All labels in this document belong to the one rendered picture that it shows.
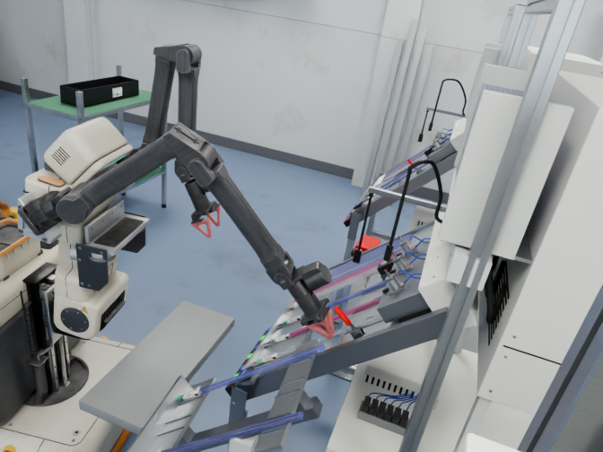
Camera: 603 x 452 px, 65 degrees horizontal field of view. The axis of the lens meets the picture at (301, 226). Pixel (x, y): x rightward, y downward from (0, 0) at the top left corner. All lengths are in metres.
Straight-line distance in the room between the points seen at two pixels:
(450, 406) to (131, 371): 1.11
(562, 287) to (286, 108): 4.55
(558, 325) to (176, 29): 5.32
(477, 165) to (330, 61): 4.25
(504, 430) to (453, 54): 3.79
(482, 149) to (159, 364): 1.28
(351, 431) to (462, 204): 0.88
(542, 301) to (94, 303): 1.34
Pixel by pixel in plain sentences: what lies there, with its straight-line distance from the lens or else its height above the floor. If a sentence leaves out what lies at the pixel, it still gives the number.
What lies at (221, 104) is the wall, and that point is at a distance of 5.75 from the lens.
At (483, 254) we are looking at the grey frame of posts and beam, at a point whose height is 1.40.
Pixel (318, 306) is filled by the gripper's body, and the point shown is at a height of 1.04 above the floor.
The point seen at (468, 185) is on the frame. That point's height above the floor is 1.53.
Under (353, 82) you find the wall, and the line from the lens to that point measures 5.14.
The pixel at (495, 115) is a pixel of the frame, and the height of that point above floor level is 1.67.
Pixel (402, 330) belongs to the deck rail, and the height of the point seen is 1.12.
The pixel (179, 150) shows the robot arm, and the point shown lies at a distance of 1.16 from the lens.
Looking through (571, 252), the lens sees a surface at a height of 1.43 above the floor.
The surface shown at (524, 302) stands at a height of 1.29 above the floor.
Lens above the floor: 1.83
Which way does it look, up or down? 27 degrees down
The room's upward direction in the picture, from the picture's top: 9 degrees clockwise
